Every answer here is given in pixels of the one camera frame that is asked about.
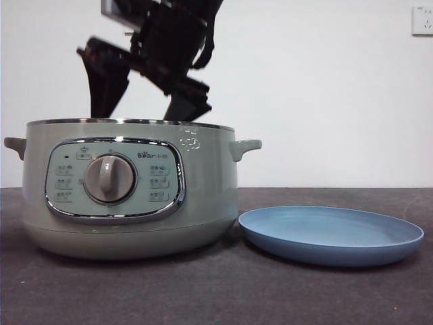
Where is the pale green electric steamer pot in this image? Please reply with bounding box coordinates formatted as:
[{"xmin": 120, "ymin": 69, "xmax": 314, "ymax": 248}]
[{"xmin": 3, "ymin": 117, "xmax": 263, "ymax": 261}]

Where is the grey steamer dial knob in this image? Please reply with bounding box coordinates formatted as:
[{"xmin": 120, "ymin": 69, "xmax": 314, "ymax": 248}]
[{"xmin": 83, "ymin": 154, "xmax": 137, "ymax": 204}]

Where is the blue plate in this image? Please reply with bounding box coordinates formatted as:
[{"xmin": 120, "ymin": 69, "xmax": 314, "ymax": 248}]
[{"xmin": 238, "ymin": 205, "xmax": 426, "ymax": 267}]

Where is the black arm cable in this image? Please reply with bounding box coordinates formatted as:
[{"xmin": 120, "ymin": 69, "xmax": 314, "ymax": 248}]
[{"xmin": 192, "ymin": 0, "xmax": 219, "ymax": 70}]

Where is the white wall socket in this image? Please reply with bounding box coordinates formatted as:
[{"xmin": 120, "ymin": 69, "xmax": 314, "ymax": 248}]
[{"xmin": 411, "ymin": 5, "xmax": 433, "ymax": 37}]

